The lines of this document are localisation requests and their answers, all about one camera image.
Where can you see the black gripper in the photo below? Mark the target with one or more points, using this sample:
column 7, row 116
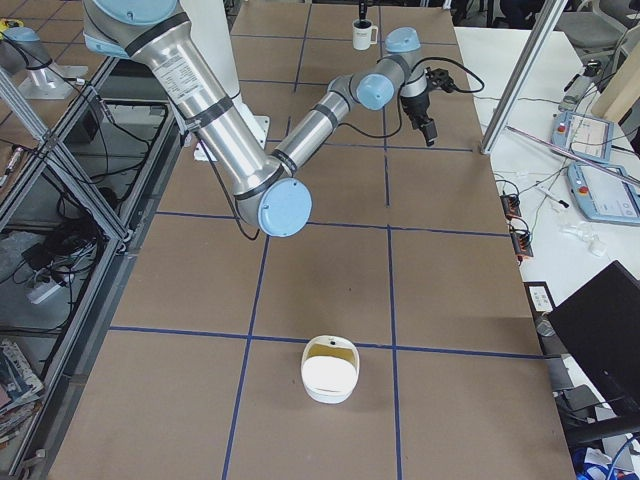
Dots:
column 415, row 105

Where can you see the white mug with handle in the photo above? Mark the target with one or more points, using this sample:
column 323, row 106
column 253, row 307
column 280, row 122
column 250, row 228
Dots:
column 364, row 34

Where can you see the third robot base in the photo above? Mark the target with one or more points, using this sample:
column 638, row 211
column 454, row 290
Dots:
column 44, row 80

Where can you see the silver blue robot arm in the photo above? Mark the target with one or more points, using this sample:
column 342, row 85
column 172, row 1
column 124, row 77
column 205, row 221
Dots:
column 187, row 47

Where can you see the orange circuit board upper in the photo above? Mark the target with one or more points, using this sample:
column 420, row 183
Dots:
column 511, row 205

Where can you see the orange circuit board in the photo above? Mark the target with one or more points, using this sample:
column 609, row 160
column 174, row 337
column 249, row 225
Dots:
column 521, row 241
column 511, row 205

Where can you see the upper teach pendant tablet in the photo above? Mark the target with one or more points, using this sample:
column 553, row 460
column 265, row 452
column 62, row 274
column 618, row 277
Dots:
column 586, row 136

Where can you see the teach pendant tablet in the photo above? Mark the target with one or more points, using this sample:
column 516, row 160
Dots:
column 586, row 136
column 601, row 197

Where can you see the orange circuit board lower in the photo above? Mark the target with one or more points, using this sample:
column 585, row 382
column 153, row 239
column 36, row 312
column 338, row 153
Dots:
column 521, row 241

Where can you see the lower teach pendant tablet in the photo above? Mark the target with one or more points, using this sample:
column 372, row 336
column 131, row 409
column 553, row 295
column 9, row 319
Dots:
column 601, row 197

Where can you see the white lidded container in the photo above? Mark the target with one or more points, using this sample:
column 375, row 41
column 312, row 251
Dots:
column 330, row 368

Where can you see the black laptop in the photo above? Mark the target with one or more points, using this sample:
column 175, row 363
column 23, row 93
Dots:
column 599, row 326

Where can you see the white power strip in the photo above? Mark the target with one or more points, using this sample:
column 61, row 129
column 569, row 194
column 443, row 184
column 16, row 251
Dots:
column 41, row 291

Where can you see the stack of magazines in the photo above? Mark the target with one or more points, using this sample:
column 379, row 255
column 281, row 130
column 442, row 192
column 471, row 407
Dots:
column 21, row 389

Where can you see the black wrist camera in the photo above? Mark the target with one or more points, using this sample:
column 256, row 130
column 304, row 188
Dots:
column 440, row 79

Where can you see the aluminium frame post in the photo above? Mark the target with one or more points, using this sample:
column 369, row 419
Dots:
column 549, row 16

